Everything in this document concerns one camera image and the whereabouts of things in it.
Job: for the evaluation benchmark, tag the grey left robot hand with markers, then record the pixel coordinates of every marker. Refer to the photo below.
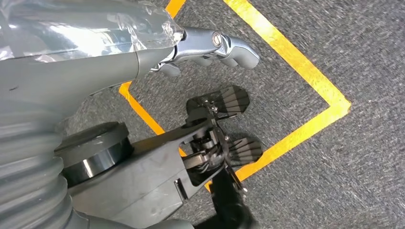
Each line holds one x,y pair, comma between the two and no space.
79,63

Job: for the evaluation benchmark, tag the black ribbed foot pad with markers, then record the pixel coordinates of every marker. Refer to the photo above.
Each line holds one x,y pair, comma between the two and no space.
246,151
232,101

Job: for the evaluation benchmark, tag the black robot foot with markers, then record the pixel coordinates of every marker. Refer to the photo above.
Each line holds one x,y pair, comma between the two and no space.
226,208

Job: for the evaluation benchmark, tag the yellow floor tape outline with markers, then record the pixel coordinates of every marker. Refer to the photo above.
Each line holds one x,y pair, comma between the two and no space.
316,85

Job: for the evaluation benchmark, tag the dark grey carpet mat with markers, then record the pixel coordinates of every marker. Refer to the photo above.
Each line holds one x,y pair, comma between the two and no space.
316,189

